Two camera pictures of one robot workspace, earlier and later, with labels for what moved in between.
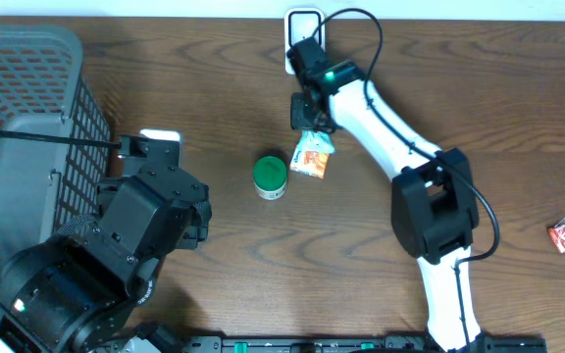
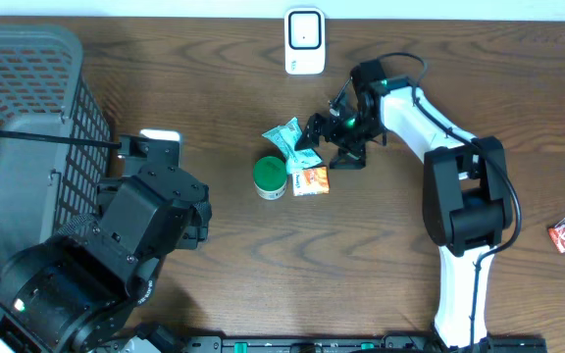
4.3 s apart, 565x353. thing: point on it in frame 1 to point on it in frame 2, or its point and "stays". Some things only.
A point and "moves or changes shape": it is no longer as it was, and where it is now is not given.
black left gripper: x=191 y=225 stays
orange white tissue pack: x=309 y=162 moves or changes shape
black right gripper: x=297 y=118 to x=328 y=120
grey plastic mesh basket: x=28 y=80 stays
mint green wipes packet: x=317 y=140 moves or changes shape
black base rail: x=318 y=344 stays
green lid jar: x=270 y=176 stays
